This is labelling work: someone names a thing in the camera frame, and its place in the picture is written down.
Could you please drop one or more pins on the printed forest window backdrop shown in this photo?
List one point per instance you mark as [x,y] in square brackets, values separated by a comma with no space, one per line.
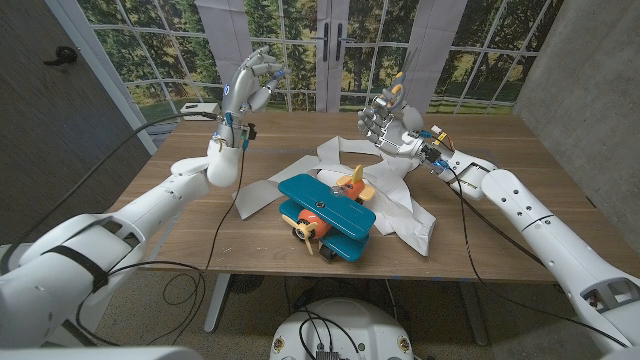
[350,65]

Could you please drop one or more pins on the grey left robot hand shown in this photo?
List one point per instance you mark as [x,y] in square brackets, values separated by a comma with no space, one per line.
[240,90]

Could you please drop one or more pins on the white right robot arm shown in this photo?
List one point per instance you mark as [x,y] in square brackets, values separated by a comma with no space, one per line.
[550,235]

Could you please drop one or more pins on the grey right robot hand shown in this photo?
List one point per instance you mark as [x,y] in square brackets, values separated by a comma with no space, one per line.
[395,132]

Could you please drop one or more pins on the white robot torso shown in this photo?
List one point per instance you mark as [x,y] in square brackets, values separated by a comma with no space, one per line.
[345,325]

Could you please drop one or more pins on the white receipt paper strip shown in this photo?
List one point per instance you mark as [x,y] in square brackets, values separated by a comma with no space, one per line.
[400,215]

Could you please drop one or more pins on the white power strip box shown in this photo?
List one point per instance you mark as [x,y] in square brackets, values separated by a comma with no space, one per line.
[197,107]

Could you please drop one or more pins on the black round floor object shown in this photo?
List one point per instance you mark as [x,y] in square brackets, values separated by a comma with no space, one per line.
[246,283]

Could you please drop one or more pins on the teal orange toy plane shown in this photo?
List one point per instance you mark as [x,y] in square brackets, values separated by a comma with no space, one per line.
[330,207]

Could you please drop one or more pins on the white table leg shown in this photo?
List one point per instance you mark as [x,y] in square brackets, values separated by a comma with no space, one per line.
[217,305]
[472,315]

